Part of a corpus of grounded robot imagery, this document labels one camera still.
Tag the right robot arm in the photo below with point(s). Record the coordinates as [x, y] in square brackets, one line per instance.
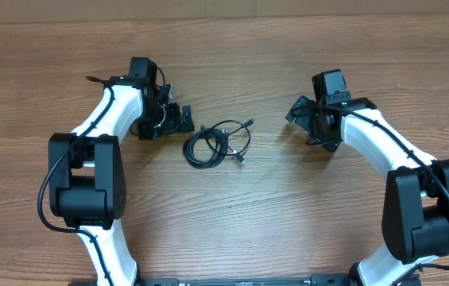
[415, 217]

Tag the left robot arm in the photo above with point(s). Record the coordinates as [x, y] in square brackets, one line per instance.
[86, 181]

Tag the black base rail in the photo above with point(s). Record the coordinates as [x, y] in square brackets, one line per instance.
[244, 282]

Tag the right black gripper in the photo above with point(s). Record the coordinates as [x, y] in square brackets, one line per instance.
[330, 141]

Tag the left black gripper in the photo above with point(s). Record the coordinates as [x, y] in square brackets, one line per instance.
[173, 124]

